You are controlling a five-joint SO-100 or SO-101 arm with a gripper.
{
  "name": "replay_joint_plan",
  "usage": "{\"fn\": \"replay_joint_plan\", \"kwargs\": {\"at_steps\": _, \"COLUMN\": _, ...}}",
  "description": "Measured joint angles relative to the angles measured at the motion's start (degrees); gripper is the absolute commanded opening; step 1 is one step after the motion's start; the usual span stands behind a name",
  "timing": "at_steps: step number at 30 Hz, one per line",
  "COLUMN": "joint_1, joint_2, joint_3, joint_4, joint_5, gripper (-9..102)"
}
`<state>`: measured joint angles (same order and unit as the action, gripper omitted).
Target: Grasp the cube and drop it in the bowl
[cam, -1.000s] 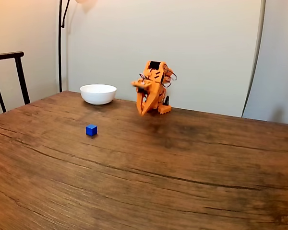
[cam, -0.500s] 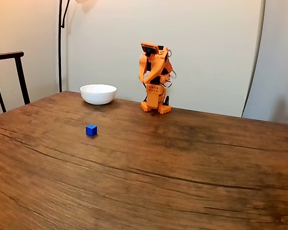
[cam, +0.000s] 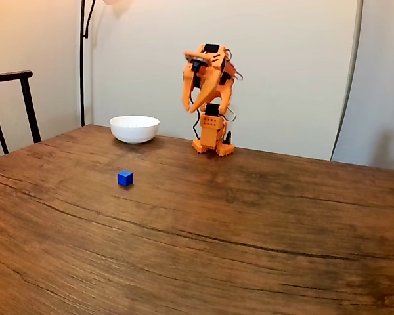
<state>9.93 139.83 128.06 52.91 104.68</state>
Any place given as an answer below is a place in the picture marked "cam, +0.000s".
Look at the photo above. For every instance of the blue cube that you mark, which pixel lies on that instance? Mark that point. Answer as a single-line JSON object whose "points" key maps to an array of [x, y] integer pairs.
{"points": [[124, 178]]}

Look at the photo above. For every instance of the white bowl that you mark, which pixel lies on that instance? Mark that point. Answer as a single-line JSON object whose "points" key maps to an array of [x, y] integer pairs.
{"points": [[134, 129]]}

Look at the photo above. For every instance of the black clamp knob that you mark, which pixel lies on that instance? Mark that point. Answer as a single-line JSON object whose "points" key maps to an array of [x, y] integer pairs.
{"points": [[229, 138]]}

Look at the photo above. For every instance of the black floor lamp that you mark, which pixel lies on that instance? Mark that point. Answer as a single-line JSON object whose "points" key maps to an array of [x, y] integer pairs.
{"points": [[82, 65]]}

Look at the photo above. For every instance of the dark wooden chair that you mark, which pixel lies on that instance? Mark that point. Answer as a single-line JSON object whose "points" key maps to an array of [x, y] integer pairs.
{"points": [[27, 98]]}

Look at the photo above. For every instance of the orange camera mount with camera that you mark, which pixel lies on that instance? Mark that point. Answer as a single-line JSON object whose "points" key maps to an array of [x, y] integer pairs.
{"points": [[197, 56]]}

